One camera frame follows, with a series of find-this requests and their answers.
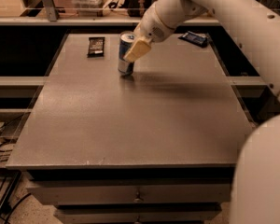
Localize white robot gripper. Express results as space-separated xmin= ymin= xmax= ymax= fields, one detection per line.
xmin=124 ymin=1 xmax=177 ymax=63

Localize blue silver redbull can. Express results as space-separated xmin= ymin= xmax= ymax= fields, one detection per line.
xmin=117 ymin=31 xmax=137 ymax=77

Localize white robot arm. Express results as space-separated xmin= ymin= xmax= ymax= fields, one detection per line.
xmin=124 ymin=0 xmax=280 ymax=224

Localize dark rxbar chocolate bar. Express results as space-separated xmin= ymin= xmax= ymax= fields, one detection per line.
xmin=87 ymin=37 xmax=105 ymax=57

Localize blue snack bar wrapper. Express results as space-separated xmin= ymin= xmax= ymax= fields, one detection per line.
xmin=179 ymin=31 xmax=207 ymax=48

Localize grey upper drawer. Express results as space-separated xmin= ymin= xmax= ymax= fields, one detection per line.
xmin=27 ymin=180 xmax=231 ymax=206

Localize grey drawer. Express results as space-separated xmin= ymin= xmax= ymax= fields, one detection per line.
xmin=27 ymin=180 xmax=231 ymax=206
xmin=54 ymin=204 xmax=221 ymax=224

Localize grey lower drawer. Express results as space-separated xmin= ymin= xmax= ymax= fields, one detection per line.
xmin=54 ymin=204 xmax=221 ymax=224

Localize grey metal shelf rail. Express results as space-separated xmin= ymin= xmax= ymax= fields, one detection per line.
xmin=0 ymin=0 xmax=222 ymax=27

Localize black floor cables left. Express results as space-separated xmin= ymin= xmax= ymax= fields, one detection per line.
xmin=0 ymin=114 xmax=32 ymax=224

